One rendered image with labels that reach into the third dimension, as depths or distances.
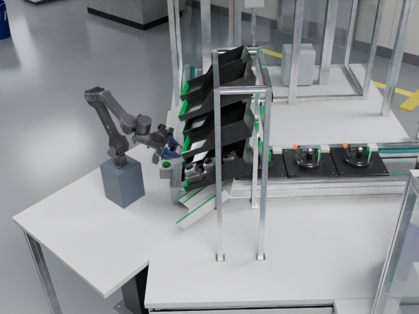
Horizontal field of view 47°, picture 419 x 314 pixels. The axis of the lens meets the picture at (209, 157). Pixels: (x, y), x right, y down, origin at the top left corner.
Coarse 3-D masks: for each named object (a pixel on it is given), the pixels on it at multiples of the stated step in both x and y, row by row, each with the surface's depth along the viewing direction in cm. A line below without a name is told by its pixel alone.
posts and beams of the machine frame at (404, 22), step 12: (300, 0) 270; (408, 0) 252; (300, 12) 273; (408, 12) 256; (300, 24) 277; (408, 24) 260; (300, 36) 282; (396, 36) 267; (300, 48) 286; (396, 48) 268; (396, 60) 272; (396, 72) 276; (396, 84) 280; (288, 96) 307; (384, 96) 288; (384, 108) 290
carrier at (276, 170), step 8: (272, 152) 246; (280, 152) 244; (272, 160) 236; (280, 160) 240; (272, 168) 234; (280, 168) 234; (240, 176) 230; (248, 176) 229; (272, 176) 229; (280, 176) 229
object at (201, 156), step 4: (248, 140) 193; (204, 152) 204; (208, 152) 192; (212, 152) 192; (192, 156) 205; (196, 156) 204; (200, 156) 202; (204, 156) 200; (208, 156) 194; (212, 156) 193; (188, 160) 202; (192, 160) 203; (196, 160) 201; (200, 160) 195; (184, 164) 198
